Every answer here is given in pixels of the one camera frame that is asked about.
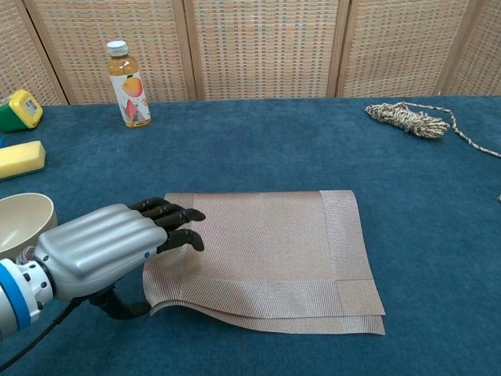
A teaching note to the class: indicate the beige bowl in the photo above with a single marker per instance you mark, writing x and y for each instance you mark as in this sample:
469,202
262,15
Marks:
23,223

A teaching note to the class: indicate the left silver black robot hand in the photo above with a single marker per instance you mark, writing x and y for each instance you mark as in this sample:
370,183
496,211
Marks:
98,243

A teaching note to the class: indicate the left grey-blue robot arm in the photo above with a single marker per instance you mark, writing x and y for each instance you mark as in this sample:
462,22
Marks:
15,290

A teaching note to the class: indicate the woven bamboo folding screen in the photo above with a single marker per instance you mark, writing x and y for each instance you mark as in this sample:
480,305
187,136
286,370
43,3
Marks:
266,47

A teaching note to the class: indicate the yellow sponge block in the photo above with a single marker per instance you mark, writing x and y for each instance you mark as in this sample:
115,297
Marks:
19,158

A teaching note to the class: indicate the green box with yellow lid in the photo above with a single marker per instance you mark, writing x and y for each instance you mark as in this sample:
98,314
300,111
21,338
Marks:
15,117

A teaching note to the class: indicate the blue felt table cover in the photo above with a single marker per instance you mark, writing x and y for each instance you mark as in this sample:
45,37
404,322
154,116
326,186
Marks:
250,149

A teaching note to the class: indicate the brown woven placemat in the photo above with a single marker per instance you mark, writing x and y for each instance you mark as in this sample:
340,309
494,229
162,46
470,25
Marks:
274,243

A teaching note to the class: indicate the orange juice bottle white cap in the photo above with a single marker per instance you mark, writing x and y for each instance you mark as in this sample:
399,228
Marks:
131,98

